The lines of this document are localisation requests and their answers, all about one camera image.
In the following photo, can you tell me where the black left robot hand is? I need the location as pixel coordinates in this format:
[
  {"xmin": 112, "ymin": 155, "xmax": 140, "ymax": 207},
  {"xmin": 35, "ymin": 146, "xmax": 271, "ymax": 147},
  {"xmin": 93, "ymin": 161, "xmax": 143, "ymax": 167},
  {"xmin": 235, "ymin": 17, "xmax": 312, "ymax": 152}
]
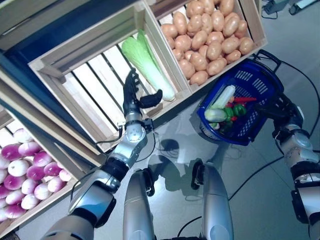
[{"xmin": 122, "ymin": 70, "xmax": 164, "ymax": 118}]

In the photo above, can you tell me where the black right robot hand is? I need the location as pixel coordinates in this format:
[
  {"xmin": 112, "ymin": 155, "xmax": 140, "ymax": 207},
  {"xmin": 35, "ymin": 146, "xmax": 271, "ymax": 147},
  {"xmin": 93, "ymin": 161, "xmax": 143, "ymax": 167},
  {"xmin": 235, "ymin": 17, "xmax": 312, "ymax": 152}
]
[{"xmin": 254, "ymin": 93, "xmax": 305, "ymax": 126}]

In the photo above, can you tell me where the green napa cabbage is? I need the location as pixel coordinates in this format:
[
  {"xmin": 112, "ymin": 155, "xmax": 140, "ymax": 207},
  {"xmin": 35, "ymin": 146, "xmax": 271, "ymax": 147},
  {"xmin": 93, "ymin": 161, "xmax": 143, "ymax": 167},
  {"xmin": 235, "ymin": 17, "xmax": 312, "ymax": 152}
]
[
  {"xmin": 121, "ymin": 28, "xmax": 176, "ymax": 102},
  {"xmin": 204, "ymin": 107, "xmax": 229, "ymax": 123}
]

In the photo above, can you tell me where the blue plastic shopping basket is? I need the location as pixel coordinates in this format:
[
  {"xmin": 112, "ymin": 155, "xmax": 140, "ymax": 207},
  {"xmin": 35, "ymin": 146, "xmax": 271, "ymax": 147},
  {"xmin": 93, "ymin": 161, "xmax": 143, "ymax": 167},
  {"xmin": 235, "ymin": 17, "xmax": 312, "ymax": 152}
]
[{"xmin": 196, "ymin": 49, "xmax": 285, "ymax": 147}]

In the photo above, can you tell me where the red chili pepper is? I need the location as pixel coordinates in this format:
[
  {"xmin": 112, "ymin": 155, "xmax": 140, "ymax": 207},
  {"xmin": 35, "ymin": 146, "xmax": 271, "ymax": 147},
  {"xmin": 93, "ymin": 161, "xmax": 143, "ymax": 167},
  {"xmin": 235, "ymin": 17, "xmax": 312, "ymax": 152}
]
[{"xmin": 233, "ymin": 96, "xmax": 258, "ymax": 104}]

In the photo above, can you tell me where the pale napa cabbage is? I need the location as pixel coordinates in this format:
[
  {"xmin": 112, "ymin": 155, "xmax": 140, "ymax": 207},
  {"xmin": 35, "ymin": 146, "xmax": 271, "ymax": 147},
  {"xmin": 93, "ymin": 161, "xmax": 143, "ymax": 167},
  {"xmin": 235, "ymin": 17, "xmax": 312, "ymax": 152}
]
[{"xmin": 208, "ymin": 84, "xmax": 237, "ymax": 111}]

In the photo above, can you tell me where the brown potato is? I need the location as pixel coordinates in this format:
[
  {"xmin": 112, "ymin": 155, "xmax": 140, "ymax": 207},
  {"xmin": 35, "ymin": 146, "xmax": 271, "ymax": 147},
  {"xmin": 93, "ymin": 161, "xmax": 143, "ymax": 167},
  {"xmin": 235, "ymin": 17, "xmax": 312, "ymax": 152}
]
[
  {"xmin": 188, "ymin": 71, "xmax": 210, "ymax": 85},
  {"xmin": 238, "ymin": 37, "xmax": 255, "ymax": 55},
  {"xmin": 161, "ymin": 23, "xmax": 180, "ymax": 38}
]

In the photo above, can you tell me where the wooden vegetable display shelf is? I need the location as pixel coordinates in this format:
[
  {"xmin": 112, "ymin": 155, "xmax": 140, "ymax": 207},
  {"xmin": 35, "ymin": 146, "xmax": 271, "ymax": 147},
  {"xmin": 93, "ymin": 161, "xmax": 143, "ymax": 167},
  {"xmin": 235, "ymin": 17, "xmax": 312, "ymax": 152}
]
[{"xmin": 0, "ymin": 0, "xmax": 156, "ymax": 176}]

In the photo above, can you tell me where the wooden crate pale slat floor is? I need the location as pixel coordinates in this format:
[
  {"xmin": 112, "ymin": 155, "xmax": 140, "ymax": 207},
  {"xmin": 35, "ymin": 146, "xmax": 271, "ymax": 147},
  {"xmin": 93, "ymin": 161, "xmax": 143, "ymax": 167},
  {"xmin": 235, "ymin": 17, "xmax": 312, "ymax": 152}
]
[{"xmin": 27, "ymin": 3, "xmax": 193, "ymax": 153}]

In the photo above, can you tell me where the wooden crate with potatoes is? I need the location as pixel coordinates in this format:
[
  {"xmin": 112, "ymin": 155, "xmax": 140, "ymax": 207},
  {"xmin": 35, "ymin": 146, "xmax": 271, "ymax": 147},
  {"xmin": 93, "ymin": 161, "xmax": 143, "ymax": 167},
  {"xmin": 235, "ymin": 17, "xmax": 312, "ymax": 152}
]
[{"xmin": 143, "ymin": 0, "xmax": 268, "ymax": 95}]

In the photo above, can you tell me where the silver left robot leg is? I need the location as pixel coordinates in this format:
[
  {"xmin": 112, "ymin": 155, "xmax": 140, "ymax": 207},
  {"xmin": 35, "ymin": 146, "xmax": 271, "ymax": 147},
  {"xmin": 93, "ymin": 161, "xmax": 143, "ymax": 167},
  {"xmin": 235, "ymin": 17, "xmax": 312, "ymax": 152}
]
[{"xmin": 122, "ymin": 167, "xmax": 157, "ymax": 240}]

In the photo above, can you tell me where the silver robot leg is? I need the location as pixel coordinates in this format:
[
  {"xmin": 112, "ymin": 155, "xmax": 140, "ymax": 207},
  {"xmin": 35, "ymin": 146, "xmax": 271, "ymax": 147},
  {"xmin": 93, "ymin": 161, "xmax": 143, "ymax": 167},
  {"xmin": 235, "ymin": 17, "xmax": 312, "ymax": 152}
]
[
  {"xmin": 122, "ymin": 167, "xmax": 157, "ymax": 240},
  {"xmin": 191, "ymin": 161, "xmax": 235, "ymax": 240}
]

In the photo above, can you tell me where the purple white turnip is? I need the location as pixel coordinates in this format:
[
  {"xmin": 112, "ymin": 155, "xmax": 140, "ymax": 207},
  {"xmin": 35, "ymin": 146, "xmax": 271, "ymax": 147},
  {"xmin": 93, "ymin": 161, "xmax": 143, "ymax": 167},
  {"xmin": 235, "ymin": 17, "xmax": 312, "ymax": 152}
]
[
  {"xmin": 7, "ymin": 159, "xmax": 31, "ymax": 177},
  {"xmin": 17, "ymin": 141, "xmax": 42, "ymax": 157},
  {"xmin": 1, "ymin": 144, "xmax": 22, "ymax": 161},
  {"xmin": 33, "ymin": 151, "xmax": 53, "ymax": 167}
]

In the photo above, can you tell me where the silver right robot leg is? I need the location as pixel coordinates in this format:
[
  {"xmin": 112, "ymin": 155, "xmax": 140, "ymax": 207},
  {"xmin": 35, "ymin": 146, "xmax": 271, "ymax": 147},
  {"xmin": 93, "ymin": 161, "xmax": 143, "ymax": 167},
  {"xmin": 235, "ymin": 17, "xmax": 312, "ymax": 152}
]
[{"xmin": 191, "ymin": 161, "xmax": 235, "ymax": 240}]

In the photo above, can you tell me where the wooden crate with turnips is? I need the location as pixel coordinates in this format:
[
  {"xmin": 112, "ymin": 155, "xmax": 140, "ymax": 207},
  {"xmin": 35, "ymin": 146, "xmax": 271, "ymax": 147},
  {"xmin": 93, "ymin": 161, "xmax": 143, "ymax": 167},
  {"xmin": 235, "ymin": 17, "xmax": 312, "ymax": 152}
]
[{"xmin": 0, "ymin": 109, "xmax": 83, "ymax": 238}]

